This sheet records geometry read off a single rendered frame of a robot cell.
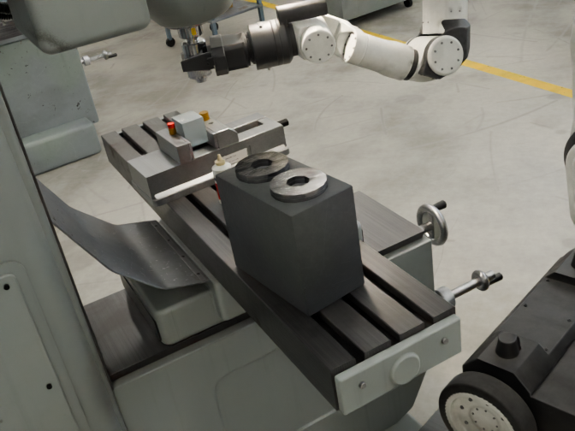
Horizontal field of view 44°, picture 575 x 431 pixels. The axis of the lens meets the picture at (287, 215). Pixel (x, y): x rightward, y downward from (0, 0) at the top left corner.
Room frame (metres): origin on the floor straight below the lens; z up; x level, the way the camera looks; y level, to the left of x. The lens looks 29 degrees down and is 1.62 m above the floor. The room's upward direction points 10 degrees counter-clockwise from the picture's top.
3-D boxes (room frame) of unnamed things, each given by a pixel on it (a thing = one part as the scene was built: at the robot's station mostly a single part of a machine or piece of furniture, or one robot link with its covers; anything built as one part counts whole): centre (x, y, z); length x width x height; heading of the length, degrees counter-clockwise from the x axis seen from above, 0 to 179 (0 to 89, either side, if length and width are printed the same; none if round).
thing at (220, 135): (1.52, 0.13, 1.02); 0.12 x 0.06 x 0.04; 26
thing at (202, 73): (1.36, 0.12, 1.23); 0.05 x 0.05 x 0.06
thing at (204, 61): (1.33, 0.12, 1.23); 0.06 x 0.02 x 0.03; 93
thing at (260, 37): (1.37, 0.03, 1.23); 0.13 x 0.12 x 0.10; 3
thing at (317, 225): (1.02, 0.00, 1.03); 0.22 x 0.12 x 0.20; 31
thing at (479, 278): (1.45, -0.42, 0.51); 0.22 x 0.06 x 0.06; 114
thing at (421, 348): (1.36, 0.12, 0.89); 1.24 x 0.23 x 0.08; 24
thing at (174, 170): (1.51, 0.15, 0.98); 0.35 x 0.15 x 0.11; 116
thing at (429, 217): (1.57, -0.34, 0.63); 0.16 x 0.12 x 0.12; 114
